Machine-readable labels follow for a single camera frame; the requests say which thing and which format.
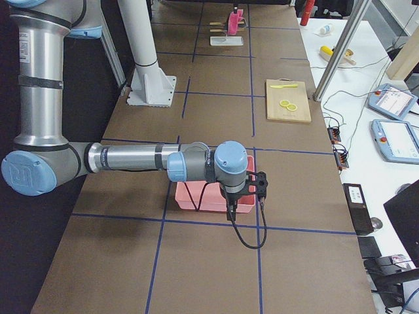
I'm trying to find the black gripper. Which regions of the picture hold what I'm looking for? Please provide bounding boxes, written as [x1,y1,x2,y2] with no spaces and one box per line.
[219,184,256,221]

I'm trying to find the pink and grey cloth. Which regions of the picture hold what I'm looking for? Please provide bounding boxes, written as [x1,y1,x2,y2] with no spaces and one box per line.
[227,9,244,36]

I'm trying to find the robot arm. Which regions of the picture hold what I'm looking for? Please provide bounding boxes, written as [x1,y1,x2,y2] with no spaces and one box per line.
[1,5,171,232]

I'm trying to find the lemon slice near board edge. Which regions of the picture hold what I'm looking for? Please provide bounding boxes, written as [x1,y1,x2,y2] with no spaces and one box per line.
[286,103,298,112]

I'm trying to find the lemon slice near board centre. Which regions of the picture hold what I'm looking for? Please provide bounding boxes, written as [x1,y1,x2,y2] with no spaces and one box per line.
[280,99,290,107]

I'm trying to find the bamboo cutting board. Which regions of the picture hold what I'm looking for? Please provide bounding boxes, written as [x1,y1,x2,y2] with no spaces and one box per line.
[266,79,312,124]

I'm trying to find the black power supply box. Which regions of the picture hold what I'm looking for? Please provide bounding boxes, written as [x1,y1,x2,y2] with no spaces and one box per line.
[342,183,374,236]

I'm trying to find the yellow plastic knife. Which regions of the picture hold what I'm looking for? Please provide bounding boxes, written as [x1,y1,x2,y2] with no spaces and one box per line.
[269,84,299,89]

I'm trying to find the white rectangular tray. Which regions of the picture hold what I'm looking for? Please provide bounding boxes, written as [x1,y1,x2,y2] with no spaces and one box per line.
[209,36,244,46]

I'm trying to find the wooden rack with two rods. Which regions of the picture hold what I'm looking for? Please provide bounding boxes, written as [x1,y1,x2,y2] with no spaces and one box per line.
[208,20,248,35]

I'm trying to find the dustpan with brush and corn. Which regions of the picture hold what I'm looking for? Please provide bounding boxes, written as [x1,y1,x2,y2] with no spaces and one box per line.
[319,45,357,68]

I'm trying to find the teach pendant near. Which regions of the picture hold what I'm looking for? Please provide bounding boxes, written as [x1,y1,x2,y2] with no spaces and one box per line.
[371,119,418,164]

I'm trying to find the teach pendant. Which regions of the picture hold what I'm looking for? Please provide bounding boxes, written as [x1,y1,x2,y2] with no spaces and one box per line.
[371,119,418,164]
[367,83,418,120]

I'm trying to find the teach pendant far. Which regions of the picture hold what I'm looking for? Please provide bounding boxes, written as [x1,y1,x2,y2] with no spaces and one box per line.
[367,83,418,120]

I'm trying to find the white plastic bottle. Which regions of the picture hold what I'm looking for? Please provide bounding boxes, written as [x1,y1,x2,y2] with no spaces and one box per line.
[314,24,335,37]

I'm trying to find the red cylinder bottle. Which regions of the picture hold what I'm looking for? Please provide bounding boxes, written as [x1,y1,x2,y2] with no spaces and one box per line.
[300,0,316,26]

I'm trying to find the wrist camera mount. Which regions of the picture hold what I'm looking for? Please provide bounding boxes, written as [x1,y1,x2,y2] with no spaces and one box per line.
[243,171,268,202]

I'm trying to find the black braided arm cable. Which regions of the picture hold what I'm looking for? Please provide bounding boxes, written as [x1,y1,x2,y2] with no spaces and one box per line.
[183,181,268,250]

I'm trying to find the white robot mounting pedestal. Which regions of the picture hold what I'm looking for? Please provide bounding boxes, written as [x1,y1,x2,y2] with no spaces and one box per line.
[118,0,177,107]

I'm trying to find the aluminium frame post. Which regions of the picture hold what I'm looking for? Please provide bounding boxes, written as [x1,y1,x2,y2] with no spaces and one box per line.
[313,0,372,102]

